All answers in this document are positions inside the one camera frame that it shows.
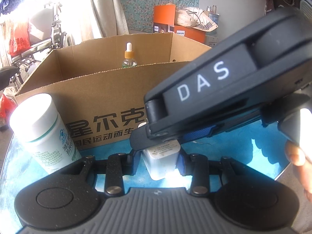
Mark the brown cardboard box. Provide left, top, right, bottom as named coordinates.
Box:
left=15, top=33, right=209, bottom=151

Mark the beige bag on box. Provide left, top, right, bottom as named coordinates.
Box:
left=175, top=7, right=209, bottom=32

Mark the white supplement bottle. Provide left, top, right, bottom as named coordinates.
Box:
left=10, top=94, right=81, bottom=174

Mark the red bag on floor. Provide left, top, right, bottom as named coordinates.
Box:
left=0, top=94, right=17, bottom=119

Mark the grey curtain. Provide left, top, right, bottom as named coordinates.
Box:
left=91, top=0, right=129, bottom=37

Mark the red plastic bag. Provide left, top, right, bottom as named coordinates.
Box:
left=8, top=22, right=31, bottom=57

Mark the wheelchair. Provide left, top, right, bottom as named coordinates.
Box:
left=1, top=3, right=74, bottom=90

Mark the white water dispenser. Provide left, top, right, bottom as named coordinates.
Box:
left=206, top=5, right=219, bottom=47

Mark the person right hand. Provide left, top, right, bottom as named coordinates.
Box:
left=285, top=141, right=312, bottom=202

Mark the green dropper bottle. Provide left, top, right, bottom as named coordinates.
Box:
left=122, top=42, right=137, bottom=68

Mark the orange Philips appliance box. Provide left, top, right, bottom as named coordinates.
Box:
left=153, top=4, right=205, bottom=43

